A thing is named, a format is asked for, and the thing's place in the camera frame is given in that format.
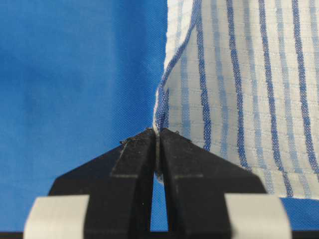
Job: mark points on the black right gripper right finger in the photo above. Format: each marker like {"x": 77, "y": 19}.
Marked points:
{"x": 212, "y": 198}

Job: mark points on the blue striped white towel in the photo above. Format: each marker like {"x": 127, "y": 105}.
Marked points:
{"x": 241, "y": 80}

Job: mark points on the blue table cloth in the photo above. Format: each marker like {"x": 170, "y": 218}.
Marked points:
{"x": 76, "y": 77}

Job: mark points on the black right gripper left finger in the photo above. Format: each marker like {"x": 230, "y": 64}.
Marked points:
{"x": 109, "y": 197}

